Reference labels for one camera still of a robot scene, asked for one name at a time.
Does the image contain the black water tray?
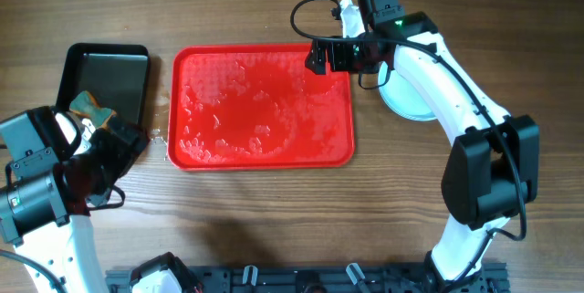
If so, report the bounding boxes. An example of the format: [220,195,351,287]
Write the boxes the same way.
[56,43,151,124]

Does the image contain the red serving tray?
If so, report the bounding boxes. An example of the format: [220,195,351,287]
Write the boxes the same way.
[167,43,355,171]

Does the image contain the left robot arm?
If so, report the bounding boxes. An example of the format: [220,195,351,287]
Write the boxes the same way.
[1,106,150,292]

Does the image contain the white plate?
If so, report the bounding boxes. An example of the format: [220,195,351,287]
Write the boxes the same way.
[378,62,436,121]

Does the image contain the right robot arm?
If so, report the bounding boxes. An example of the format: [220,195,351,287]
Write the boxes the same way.
[305,0,539,292]

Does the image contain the orange and green sponge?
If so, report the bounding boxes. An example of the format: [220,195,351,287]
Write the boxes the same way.
[69,90,117,129]

